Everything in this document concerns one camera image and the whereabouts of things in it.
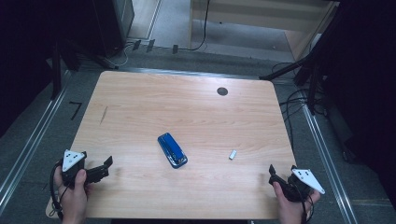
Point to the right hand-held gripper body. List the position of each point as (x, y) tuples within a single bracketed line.
[(306, 179)]

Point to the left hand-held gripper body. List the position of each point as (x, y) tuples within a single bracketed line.
[(71, 159)]

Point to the silver staple strip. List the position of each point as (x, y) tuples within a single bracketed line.
[(233, 154)]

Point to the blue stapler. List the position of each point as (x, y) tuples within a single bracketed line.
[(172, 151)]

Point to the person's right hand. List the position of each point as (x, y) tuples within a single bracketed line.
[(291, 211)]

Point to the person's left hand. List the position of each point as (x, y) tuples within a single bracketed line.
[(74, 199)]

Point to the black angled floor tape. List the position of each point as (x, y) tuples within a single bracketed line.
[(75, 109)]

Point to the black stand leg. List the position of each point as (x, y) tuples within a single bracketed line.
[(289, 67), (93, 57)]

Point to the dark round table grommet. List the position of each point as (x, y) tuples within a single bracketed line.
[(222, 91)]

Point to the dark curtain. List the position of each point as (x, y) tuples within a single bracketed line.
[(367, 77), (18, 46)]

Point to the dark cabinet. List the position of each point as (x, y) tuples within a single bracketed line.
[(109, 25)]

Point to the light wooden furniture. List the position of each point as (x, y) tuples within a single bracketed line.
[(249, 12)]

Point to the metal floor rail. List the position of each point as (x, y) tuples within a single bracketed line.
[(31, 140), (327, 161)]

